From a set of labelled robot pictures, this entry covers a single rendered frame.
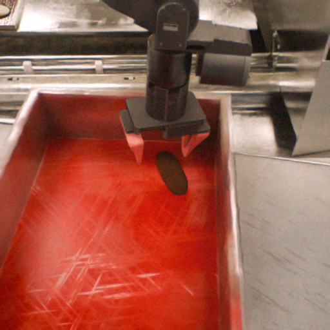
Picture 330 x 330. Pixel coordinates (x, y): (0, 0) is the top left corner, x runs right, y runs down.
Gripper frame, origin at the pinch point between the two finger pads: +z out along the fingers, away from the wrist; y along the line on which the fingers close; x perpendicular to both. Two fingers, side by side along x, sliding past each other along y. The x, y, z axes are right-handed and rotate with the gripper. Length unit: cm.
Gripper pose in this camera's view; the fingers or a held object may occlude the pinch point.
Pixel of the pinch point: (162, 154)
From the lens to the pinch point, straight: 65.9
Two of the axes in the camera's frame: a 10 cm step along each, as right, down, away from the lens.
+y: -9.6, 1.6, -2.4
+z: -0.6, 6.9, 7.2
